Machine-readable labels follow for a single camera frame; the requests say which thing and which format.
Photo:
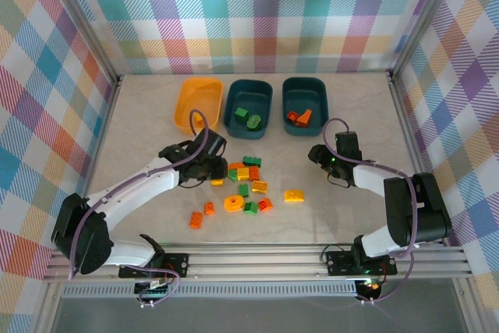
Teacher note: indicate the aluminium side rail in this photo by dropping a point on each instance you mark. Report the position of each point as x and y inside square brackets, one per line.
[405, 114]
[112, 103]

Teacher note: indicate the aluminium mounting rail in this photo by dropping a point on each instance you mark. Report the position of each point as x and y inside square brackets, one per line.
[253, 263]

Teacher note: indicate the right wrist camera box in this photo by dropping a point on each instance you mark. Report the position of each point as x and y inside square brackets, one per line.
[348, 146]

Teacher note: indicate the small yellow lego piece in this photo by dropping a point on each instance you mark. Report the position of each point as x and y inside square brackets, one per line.
[199, 119]

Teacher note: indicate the green round lego piece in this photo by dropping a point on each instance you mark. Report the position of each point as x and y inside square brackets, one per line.
[253, 123]

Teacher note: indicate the teal plastic container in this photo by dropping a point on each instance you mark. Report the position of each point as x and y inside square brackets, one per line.
[304, 91]
[249, 93]

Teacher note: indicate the green square lego brick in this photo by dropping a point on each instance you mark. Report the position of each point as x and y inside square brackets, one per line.
[241, 114]

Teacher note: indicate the orange slope lego piece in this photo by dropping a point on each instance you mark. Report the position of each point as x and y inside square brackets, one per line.
[305, 118]

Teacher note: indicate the small orange lego brick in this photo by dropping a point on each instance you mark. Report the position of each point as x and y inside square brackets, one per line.
[209, 208]
[291, 116]

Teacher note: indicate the wide yellow lego brick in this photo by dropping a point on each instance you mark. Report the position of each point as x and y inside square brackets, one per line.
[294, 196]

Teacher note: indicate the yellow plastic container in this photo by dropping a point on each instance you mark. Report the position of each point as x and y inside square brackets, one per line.
[195, 95]

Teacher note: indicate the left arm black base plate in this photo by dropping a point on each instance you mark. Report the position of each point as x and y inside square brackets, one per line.
[179, 264]

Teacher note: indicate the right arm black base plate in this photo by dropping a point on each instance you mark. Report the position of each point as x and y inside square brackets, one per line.
[339, 263]

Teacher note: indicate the yellow square lego brick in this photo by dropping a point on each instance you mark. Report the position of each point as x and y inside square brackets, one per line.
[260, 186]

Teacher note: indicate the aluminium frame post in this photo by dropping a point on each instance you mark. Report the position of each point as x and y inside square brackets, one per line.
[84, 17]
[423, 17]

